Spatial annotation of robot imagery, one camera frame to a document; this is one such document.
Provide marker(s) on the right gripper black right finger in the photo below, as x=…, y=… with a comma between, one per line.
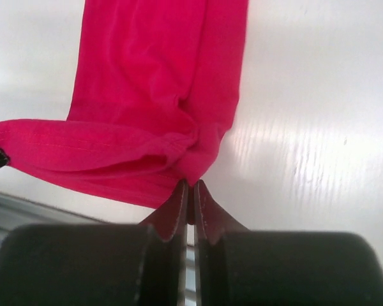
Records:
x=239, y=266

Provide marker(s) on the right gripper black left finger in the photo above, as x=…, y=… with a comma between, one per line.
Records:
x=99, y=264

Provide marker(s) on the magenta t shirt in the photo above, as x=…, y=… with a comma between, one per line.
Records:
x=156, y=89

